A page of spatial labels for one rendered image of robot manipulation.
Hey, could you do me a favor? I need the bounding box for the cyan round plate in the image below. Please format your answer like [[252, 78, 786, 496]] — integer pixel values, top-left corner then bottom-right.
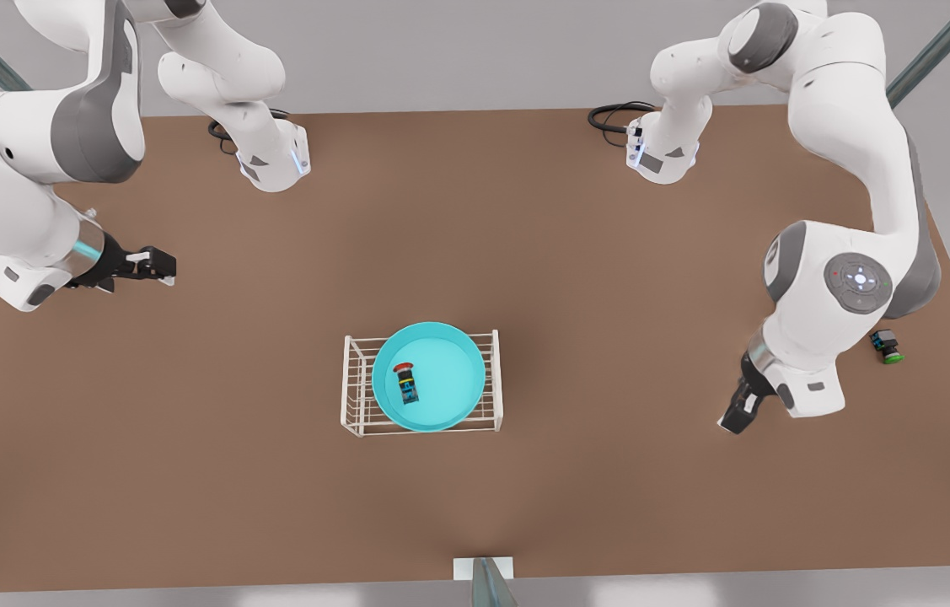
[[371, 321, 488, 433]]

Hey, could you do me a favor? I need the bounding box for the green button switch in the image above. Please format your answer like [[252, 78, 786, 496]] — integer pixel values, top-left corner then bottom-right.
[[869, 330, 906, 366]]

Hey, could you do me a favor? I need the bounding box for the black cable loop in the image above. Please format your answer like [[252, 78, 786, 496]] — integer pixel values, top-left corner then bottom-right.
[[207, 108, 292, 158], [588, 101, 661, 149]]

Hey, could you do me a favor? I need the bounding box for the white wire shelf rack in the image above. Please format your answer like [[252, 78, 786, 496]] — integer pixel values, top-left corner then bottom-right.
[[341, 330, 505, 438]]

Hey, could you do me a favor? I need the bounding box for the red button switch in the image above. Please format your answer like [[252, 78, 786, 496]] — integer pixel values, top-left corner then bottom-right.
[[393, 362, 421, 406]]

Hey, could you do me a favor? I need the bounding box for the silver frame post with foot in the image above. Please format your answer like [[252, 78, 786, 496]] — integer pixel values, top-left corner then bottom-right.
[[452, 556, 518, 607]]

